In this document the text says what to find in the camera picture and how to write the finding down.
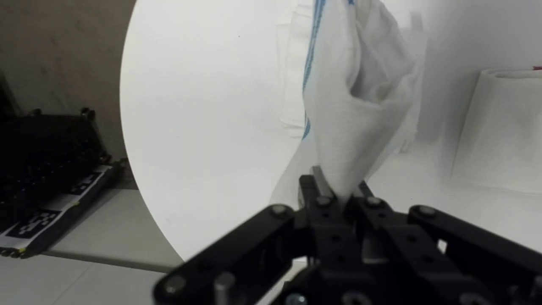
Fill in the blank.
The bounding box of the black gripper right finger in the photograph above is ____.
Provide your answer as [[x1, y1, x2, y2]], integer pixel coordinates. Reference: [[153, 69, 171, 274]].
[[351, 180, 542, 305]]

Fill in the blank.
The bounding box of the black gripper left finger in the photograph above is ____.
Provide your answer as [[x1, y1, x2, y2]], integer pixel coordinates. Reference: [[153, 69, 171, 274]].
[[151, 174, 363, 305]]

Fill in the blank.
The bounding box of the white towel with blue stripe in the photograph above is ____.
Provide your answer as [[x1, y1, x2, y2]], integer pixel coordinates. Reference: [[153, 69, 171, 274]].
[[270, 0, 427, 209]]

